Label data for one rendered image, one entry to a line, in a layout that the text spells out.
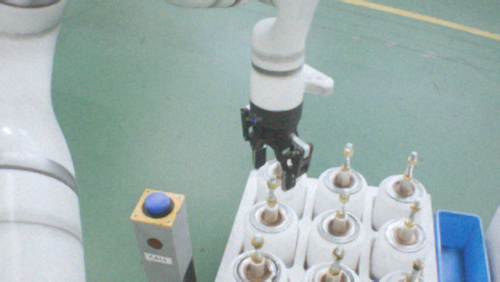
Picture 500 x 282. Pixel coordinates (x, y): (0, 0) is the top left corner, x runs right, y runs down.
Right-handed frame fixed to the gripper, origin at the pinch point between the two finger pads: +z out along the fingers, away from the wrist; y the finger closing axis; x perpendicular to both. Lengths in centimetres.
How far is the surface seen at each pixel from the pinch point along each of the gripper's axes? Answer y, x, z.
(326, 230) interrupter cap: 8.4, 5.0, 10.4
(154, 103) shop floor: -80, 18, 36
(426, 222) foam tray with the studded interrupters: 16.2, 27.1, 17.9
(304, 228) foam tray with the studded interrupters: 1.1, 7.4, 17.8
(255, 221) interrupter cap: -0.8, -2.9, 10.5
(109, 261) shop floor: -29, -23, 36
